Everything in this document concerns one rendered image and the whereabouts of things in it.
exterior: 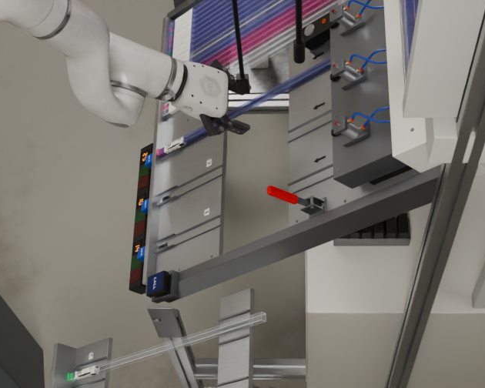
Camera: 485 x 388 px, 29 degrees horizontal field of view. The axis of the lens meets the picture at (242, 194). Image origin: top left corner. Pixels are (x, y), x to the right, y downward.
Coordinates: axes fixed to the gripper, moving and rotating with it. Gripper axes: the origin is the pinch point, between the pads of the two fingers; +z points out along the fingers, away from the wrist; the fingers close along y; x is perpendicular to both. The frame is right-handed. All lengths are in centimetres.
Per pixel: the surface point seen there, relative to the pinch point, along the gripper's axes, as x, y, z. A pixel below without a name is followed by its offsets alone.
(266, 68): 70, 72, 54
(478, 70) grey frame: -70, -36, -13
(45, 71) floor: 114, 73, -1
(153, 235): 24.9, -19.5, -4.5
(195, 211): 13.8, -17.4, -1.5
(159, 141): 24.9, 2.8, -4.8
